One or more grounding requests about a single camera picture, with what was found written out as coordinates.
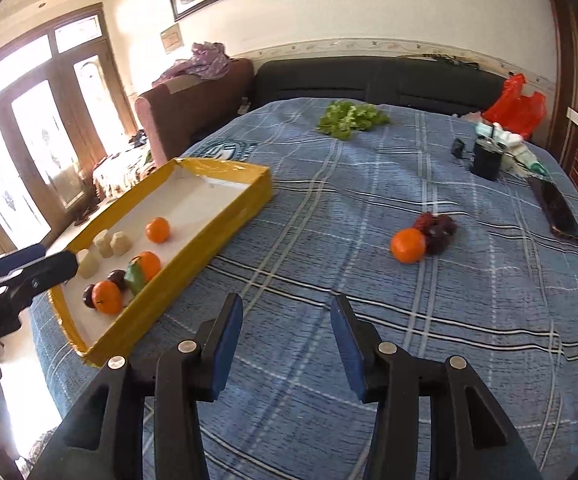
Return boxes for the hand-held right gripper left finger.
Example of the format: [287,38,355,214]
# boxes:
[28,292,244,480]

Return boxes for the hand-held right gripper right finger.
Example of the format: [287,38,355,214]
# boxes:
[330,293,544,480]

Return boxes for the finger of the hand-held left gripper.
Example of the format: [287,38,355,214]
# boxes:
[0,244,48,287]
[0,250,80,312]

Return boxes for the orange with short stem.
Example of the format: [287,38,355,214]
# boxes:
[91,280,123,316]

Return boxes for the orange with green leaves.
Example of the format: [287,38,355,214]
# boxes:
[124,251,162,295]

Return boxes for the round orange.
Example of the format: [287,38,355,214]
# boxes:
[145,217,171,244]
[390,228,427,265]

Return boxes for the yellow cardboard box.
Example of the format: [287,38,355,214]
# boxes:
[49,157,273,368]

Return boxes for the floral covered table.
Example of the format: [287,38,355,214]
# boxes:
[91,147,152,201]

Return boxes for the blue plaid blanket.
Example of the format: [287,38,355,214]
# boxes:
[29,97,578,480]

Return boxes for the wooden glass doors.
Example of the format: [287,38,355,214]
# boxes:
[0,2,140,266]

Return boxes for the brown armchair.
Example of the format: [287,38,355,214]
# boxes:
[135,57,256,168]

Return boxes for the green lettuce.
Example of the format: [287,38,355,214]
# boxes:
[317,100,390,141]

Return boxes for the black container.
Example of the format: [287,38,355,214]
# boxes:
[470,135,504,182]

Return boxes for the dark smartphone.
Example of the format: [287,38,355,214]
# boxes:
[528,175,578,245]

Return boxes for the white plastic packaging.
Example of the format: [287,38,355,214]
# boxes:
[474,120,544,176]

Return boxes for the purple floral cloth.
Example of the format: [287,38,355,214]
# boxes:
[151,41,232,86]

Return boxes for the black padded headboard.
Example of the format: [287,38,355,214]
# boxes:
[254,56,507,116]

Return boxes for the red plastic bag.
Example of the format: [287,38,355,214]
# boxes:
[483,73,547,138]

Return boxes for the small wall notice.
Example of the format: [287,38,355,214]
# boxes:
[160,24,184,55]

